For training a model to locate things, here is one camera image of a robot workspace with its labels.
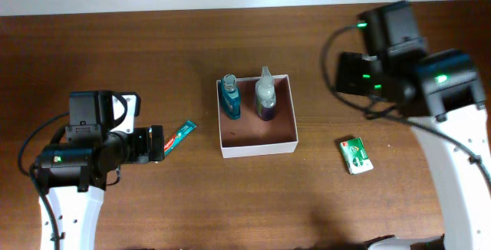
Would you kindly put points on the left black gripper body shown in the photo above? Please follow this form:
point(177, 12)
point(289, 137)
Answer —
point(140, 150)

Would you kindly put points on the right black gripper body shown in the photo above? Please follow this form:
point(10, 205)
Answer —
point(357, 76)

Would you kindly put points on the green white soap box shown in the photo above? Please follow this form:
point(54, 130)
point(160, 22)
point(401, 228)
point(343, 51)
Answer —
point(355, 156)

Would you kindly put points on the clear purple liquid bottle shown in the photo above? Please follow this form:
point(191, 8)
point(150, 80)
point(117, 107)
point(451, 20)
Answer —
point(265, 98)

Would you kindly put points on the teal mouthwash bottle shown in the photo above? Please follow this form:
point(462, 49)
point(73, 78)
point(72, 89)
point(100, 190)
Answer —
point(230, 98)

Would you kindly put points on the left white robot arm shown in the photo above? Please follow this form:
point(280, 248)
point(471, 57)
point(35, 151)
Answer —
point(70, 175)

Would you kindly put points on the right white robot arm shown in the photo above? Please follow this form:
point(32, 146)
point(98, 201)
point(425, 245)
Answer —
point(441, 98)

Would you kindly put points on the teal red toothpaste box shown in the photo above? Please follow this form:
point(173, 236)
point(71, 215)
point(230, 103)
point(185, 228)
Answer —
point(180, 135)

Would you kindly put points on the white open cardboard box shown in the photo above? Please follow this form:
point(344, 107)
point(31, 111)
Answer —
point(250, 135)

